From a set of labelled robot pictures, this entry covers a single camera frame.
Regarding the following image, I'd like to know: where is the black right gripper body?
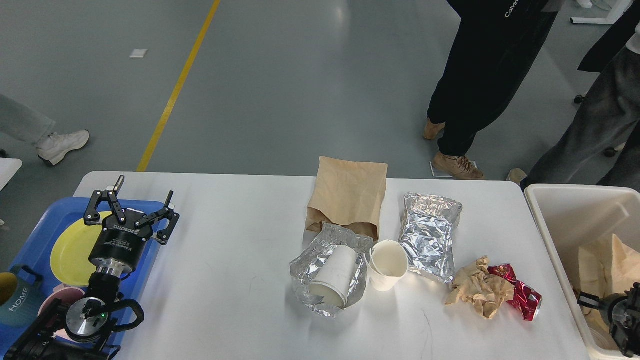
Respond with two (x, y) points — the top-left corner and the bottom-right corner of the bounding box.
(598, 294), (627, 326)

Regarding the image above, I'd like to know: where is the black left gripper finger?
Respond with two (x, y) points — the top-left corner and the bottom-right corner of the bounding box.
(83, 175), (126, 226)
(134, 190), (180, 246)

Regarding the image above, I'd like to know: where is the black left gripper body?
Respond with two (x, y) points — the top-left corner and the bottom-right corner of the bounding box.
(88, 209), (153, 274)

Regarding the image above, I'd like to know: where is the brown paper bag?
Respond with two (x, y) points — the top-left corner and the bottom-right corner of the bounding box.
(305, 156), (388, 242)
(572, 234), (640, 351)

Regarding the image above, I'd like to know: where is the yellow plastic plate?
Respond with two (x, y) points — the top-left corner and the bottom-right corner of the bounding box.
(53, 219), (102, 288)

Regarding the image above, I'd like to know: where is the pink mug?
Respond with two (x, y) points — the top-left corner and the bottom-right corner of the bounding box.
(38, 284), (86, 344)

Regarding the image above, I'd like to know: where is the teal green mug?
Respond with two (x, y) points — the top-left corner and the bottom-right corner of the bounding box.
(0, 264), (47, 328)

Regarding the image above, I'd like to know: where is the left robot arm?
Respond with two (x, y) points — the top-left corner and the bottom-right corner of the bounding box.
(4, 176), (180, 360)

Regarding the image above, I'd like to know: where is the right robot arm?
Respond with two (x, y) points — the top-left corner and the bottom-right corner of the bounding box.
(577, 282), (640, 358)

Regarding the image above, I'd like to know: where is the pale green plate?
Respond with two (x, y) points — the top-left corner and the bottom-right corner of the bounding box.
(50, 248), (68, 284)

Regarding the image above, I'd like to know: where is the red wrapper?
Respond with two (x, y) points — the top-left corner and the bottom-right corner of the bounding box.
(487, 263), (543, 322)

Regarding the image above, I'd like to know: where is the cream plastic bin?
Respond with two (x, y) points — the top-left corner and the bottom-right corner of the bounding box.
(525, 184), (640, 360)

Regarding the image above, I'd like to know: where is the white side table corner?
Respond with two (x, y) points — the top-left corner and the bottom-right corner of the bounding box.
(0, 157), (23, 191)

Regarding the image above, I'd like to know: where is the crumpled brown paper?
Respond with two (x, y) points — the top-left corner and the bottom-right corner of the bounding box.
(445, 256), (515, 320)

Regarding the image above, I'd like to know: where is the person with white sneaker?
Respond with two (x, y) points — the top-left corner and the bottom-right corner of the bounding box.
(0, 95), (90, 166)

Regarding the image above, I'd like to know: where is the person in grey trousers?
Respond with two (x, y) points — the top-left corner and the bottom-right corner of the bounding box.
(507, 25), (640, 191)

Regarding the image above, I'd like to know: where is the silver foil bag right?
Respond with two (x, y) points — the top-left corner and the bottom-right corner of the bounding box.
(398, 193), (463, 284)

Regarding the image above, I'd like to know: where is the white paper cup lying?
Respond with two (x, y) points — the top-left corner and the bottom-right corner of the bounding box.
(308, 244), (357, 309)

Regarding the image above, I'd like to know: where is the white paper cup upright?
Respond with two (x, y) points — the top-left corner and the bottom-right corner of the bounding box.
(365, 239), (409, 292)

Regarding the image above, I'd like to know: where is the person in black clothes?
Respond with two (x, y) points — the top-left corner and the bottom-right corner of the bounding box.
(423, 0), (563, 180)

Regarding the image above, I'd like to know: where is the white furniture base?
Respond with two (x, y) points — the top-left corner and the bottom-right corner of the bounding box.
(569, 0), (633, 26)

